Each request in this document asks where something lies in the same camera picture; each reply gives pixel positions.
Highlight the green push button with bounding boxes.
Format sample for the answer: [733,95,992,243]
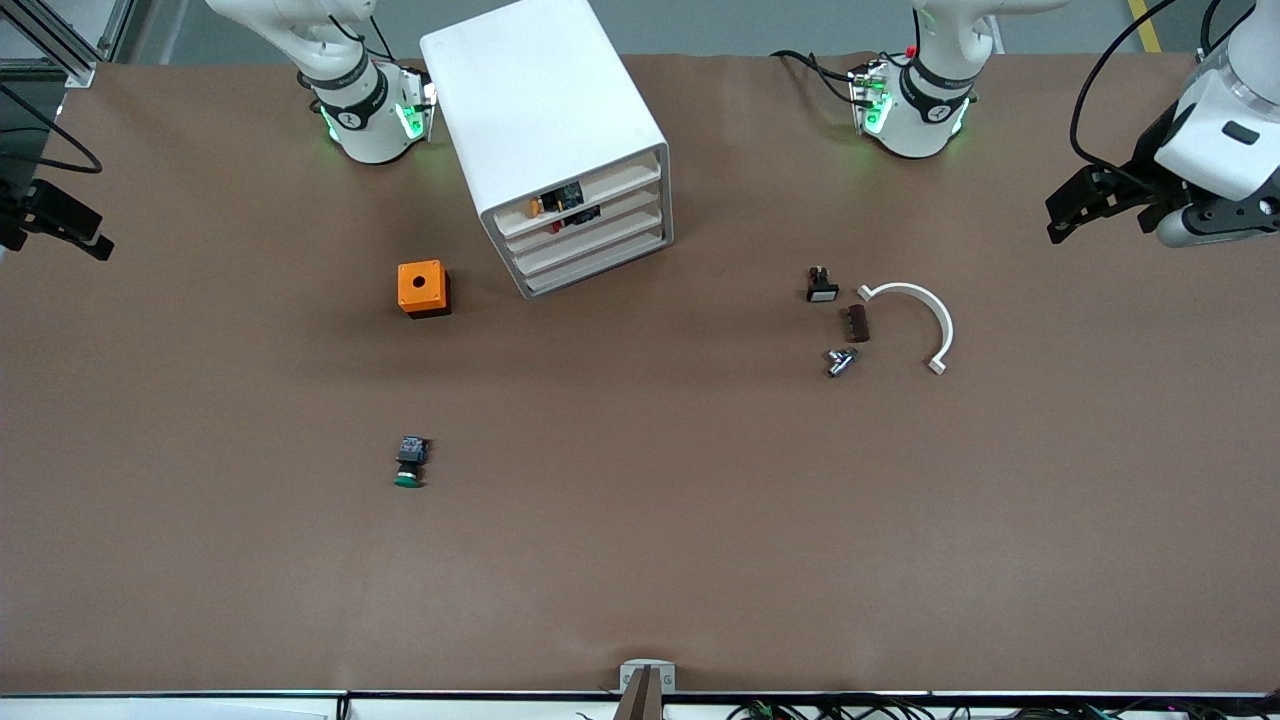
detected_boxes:
[394,435,432,490]

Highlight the white plastic drawer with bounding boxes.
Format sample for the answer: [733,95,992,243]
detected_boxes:
[492,155,664,241]
[508,200,669,278]
[500,178,666,259]
[520,221,670,298]

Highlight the orange black part in drawer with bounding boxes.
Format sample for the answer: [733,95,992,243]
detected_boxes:
[528,183,587,218]

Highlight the white drawer cabinet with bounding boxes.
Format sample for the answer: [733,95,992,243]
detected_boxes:
[419,0,674,301]

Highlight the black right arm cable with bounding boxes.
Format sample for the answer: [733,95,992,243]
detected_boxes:
[0,85,104,176]

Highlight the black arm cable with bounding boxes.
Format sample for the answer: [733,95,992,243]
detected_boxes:
[1070,0,1223,169]
[0,85,104,176]

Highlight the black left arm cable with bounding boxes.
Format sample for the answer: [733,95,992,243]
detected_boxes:
[1070,0,1223,169]

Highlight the aluminium frame profile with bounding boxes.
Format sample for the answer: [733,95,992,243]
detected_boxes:
[0,0,136,89]

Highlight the white curved plastic bracket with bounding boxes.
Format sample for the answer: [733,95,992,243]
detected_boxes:
[857,282,956,377]

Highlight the black base cable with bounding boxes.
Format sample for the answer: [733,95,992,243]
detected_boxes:
[770,50,863,106]

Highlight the orange button enclosure box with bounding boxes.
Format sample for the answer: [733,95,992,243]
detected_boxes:
[397,260,452,320]

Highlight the black cable bundle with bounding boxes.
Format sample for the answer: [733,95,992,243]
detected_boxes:
[725,695,1280,720]

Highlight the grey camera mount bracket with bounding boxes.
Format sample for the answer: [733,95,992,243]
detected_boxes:
[613,660,677,720]

